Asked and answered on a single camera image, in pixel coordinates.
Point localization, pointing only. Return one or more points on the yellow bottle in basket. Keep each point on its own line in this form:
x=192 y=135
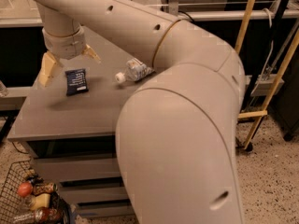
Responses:
x=42 y=200

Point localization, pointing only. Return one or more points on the clear plastic water bottle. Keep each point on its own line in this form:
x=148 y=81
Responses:
x=135 y=70

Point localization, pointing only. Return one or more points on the top grey drawer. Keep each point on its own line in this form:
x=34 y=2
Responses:
x=77 y=168

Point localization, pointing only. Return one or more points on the black tripod stand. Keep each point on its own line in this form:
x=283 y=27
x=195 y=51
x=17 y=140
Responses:
x=267 y=47

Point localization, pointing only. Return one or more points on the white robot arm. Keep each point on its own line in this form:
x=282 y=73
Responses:
x=175 y=135

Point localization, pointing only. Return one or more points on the red tomato in basket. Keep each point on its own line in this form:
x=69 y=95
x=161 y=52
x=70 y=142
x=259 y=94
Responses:
x=25 y=189

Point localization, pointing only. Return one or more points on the grey drawer cabinet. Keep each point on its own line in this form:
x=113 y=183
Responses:
x=54 y=125

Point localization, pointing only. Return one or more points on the patterned can in basket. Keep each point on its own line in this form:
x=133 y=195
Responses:
x=44 y=188

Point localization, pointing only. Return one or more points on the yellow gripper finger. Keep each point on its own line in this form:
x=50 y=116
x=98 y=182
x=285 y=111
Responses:
x=51 y=67
x=88 y=51

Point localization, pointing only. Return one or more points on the dark blue snack bar wrapper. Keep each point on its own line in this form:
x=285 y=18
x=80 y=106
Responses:
x=76 y=81

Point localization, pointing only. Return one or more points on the metal railing frame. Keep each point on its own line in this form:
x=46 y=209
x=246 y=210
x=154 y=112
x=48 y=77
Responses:
x=24 y=13

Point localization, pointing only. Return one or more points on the black wire basket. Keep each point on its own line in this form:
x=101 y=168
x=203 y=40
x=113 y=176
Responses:
x=10 y=201

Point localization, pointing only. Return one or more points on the red sauce bottle in basket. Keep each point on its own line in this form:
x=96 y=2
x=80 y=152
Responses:
x=39 y=216

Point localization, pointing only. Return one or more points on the middle grey drawer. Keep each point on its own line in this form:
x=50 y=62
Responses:
x=94 y=193

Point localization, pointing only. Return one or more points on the grey drawer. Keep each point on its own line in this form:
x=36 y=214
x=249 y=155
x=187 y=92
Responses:
x=105 y=209
x=94 y=193
x=77 y=168

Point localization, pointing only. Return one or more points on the bottom grey drawer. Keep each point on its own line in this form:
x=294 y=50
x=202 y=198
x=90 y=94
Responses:
x=105 y=209

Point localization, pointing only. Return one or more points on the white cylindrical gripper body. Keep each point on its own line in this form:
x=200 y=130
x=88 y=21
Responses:
x=64 y=46

